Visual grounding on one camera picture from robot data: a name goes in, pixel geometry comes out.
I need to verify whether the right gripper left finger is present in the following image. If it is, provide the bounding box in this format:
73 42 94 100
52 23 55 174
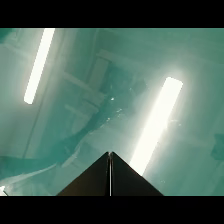
57 151 111 197

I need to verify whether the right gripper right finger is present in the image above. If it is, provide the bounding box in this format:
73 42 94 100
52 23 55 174
110 151 164 197

